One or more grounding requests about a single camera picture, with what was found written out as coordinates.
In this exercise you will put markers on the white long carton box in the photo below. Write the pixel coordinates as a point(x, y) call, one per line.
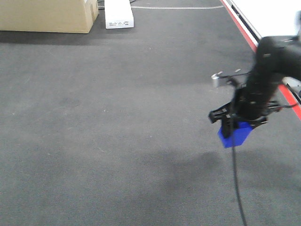
point(118, 14)

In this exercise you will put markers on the white wall panel red base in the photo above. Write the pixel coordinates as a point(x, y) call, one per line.
point(244, 21)

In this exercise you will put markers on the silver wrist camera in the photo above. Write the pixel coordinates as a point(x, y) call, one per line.
point(223, 78)

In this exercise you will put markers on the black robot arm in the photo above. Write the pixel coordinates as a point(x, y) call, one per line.
point(276, 57)

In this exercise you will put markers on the large cardboard box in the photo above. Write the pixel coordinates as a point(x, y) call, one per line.
point(64, 16)

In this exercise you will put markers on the small blue plastic block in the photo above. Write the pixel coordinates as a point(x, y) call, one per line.
point(240, 134)

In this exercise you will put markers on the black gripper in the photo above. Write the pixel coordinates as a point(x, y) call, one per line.
point(253, 108)

